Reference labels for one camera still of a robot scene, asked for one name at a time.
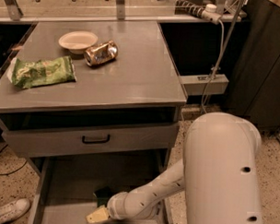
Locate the metal rail frame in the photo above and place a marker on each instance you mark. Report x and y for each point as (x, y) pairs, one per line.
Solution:
(18, 11)

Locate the grey metal bracket box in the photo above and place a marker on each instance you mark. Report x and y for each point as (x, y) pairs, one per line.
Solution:
(204, 85)

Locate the green yellow sponge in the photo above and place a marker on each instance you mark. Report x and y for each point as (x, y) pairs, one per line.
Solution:
(104, 194)

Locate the grey open middle drawer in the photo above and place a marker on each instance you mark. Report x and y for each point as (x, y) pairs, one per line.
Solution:
(65, 193)

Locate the green chip bag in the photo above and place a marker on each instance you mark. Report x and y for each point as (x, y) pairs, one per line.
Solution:
(32, 74)

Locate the black drawer handle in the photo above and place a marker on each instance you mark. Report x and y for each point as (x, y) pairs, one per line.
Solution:
(96, 140)

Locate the grey drawer cabinet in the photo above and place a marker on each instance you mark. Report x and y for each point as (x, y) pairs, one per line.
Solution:
(140, 86)

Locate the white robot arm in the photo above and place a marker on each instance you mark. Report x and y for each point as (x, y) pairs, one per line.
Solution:
(217, 173)

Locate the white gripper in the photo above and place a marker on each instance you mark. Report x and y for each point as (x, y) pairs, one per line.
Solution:
(115, 205)

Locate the white power strip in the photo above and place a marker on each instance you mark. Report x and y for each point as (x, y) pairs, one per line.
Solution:
(206, 13)

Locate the white paper bowl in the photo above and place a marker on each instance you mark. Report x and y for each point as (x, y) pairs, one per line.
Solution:
(77, 42)

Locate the white sneaker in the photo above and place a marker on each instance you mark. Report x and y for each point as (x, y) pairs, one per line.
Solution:
(14, 210)

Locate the crushed gold soda can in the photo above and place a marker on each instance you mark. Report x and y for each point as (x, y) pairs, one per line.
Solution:
(101, 53)

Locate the grey top drawer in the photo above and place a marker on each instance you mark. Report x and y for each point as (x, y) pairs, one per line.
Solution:
(68, 141)

